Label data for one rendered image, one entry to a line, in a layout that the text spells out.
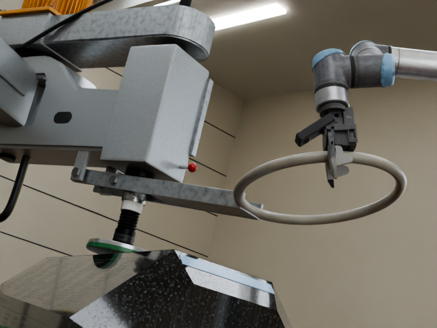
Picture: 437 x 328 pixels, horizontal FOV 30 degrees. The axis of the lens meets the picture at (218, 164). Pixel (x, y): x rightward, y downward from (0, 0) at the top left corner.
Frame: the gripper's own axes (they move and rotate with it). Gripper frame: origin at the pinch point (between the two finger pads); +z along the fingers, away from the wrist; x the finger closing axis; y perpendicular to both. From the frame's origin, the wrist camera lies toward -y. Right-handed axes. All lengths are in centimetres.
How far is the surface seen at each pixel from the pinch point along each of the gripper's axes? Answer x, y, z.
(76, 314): 3, -64, 33
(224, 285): 17.9, -27.9, 22.1
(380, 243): 551, 125, -170
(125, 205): 53, -59, -16
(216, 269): 19.5, -30.0, 17.3
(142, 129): 41, -53, -37
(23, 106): 68, -99, -61
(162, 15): 37, -46, -78
